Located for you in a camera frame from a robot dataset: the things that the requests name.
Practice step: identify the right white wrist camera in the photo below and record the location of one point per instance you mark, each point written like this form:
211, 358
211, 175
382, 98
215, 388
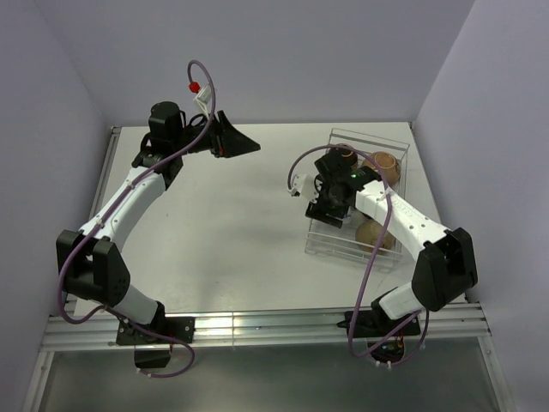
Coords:
303, 185

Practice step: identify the white wire dish rack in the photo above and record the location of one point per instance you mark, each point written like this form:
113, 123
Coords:
356, 214

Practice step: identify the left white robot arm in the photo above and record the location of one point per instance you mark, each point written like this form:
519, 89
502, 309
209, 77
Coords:
91, 266

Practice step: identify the small tan patterned bowl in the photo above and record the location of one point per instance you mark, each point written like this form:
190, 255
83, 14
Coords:
349, 156

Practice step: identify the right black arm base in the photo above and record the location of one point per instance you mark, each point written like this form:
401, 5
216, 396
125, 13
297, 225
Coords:
374, 324

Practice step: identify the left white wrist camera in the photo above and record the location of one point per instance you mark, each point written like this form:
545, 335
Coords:
203, 96

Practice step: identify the black glossy bowl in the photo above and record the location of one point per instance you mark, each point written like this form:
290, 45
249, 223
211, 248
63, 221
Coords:
367, 235

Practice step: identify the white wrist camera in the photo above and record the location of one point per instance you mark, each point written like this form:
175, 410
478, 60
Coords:
303, 185
203, 96

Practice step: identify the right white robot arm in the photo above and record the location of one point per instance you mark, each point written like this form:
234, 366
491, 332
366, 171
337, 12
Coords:
445, 266

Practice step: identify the blue white floral bowl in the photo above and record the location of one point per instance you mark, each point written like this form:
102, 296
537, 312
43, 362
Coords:
348, 217

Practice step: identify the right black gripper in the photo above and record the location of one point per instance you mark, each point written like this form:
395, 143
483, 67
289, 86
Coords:
318, 210

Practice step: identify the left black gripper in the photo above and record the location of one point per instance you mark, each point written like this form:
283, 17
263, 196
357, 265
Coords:
226, 141

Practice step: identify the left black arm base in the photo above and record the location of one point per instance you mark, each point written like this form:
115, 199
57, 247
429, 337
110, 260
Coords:
153, 348

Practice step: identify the large tan pink-outside bowl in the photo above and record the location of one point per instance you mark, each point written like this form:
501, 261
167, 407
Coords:
386, 162

